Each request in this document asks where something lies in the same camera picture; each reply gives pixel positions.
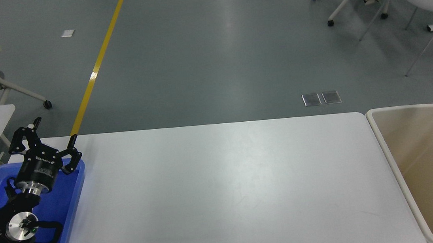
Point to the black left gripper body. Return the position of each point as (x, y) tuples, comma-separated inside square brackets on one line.
[(42, 168)]

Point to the blue plastic tray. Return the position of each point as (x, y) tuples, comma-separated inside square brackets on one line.
[(64, 207)]

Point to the white paper slip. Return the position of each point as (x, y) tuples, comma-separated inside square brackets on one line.
[(67, 33)]

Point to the silver floor plate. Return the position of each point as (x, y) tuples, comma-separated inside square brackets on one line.
[(311, 99), (331, 97)]

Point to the large pale plastic bin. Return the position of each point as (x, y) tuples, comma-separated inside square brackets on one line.
[(426, 157)]

